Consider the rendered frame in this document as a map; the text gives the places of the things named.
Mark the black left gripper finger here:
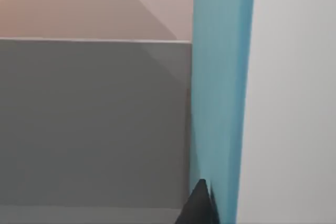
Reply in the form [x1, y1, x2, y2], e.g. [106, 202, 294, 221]
[175, 178, 221, 224]

